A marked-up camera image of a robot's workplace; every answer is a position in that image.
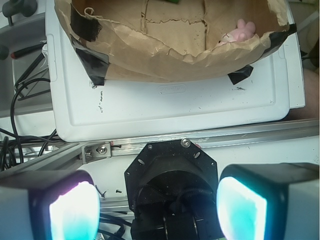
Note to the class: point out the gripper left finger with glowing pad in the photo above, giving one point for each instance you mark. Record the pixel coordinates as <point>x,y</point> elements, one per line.
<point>48,205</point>

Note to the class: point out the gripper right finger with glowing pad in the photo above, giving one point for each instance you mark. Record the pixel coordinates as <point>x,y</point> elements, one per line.
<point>279,201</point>

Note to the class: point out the pink plush bunny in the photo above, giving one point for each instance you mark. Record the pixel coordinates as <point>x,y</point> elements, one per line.
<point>243,31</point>

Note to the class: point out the brown paper bag tray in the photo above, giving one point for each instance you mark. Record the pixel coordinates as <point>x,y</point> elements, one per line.
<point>156,41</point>

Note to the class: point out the grey clamp knob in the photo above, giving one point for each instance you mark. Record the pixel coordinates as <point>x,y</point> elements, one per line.
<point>13,7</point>

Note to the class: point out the green block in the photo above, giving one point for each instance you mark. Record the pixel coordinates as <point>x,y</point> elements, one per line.
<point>173,1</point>

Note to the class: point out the aluminium frame rail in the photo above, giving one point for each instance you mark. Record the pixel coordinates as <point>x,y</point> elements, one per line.
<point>272,142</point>

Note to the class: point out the silver corner bracket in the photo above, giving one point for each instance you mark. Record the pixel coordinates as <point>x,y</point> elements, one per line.
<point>96,151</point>

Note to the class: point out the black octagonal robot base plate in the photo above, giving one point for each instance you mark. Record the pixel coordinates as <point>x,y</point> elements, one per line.
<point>171,189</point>

